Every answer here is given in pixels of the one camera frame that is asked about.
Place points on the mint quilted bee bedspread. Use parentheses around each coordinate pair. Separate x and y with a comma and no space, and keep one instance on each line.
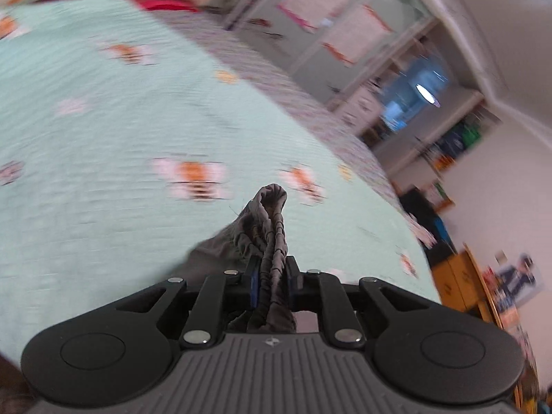
(108,116)

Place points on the white glass-door wardrobe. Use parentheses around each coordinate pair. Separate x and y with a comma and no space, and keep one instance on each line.
(310,39)

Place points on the black chair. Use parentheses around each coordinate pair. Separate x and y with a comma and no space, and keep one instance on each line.
(425,220)

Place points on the white shelf drawer unit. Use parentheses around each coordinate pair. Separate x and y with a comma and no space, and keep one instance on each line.
(375,103)

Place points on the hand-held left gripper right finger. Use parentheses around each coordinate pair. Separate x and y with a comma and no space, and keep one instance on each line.
(291,289)

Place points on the orange-bordered poster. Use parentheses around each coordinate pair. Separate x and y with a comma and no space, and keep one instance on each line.
(358,34)

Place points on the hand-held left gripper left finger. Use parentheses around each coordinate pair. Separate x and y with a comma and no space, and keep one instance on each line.
(254,287)

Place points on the wooden cabinet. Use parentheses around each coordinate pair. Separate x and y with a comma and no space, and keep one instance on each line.
(457,284)

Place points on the poster with suited figures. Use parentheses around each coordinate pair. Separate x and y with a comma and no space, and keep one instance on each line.
(517,280)

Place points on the grey pants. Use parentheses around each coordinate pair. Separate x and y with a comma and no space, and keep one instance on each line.
(267,224)

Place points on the green bag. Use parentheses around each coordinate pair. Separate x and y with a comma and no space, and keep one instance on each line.
(471,134)

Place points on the green orange box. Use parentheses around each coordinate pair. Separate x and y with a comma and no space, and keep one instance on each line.
(442,196)

